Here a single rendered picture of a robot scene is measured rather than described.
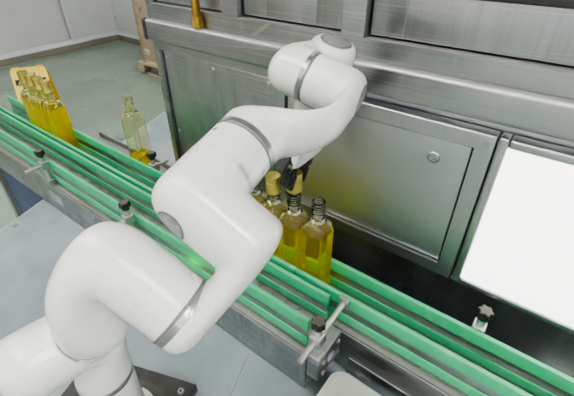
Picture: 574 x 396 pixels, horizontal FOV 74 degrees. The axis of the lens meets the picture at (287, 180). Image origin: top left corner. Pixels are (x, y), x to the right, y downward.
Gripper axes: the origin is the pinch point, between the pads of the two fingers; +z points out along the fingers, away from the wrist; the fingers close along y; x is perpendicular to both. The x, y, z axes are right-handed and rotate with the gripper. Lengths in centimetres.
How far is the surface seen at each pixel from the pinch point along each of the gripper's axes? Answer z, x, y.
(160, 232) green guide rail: 30.4, -25.3, 13.1
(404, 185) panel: -2.9, 18.6, -12.7
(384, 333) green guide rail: 18.9, 31.5, 3.9
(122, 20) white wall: 227, -514, -318
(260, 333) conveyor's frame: 31.7, 10.4, 15.2
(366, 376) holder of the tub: 32.4, 34.0, 6.3
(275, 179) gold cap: 3.5, -3.7, 0.5
